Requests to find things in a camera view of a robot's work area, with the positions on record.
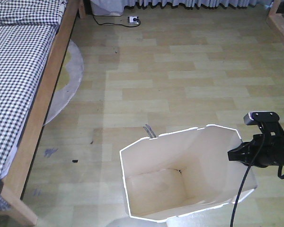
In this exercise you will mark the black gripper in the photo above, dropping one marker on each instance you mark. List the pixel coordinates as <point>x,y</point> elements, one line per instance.
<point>259,152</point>

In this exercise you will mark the white plastic trash bin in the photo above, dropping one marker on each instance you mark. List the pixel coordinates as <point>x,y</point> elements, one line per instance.
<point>183,172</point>

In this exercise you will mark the wooden desk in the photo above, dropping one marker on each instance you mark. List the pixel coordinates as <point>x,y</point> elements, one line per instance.
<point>276,20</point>

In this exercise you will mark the light blue curtain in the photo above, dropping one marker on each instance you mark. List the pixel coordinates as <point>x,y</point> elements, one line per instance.
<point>116,7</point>

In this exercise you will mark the white power strip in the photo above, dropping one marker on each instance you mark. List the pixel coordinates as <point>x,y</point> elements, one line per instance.
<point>133,20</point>

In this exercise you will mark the round grey yellow rug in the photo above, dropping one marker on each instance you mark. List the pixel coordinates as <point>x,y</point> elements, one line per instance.
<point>69,81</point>

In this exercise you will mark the black white checkered bedding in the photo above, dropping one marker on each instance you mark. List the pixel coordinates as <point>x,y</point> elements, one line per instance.
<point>27,32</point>

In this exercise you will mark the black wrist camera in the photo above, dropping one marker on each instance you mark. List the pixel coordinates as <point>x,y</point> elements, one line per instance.
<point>267,121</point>

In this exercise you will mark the wooden bed frame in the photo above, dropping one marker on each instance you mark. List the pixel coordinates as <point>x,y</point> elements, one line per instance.
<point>15,181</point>

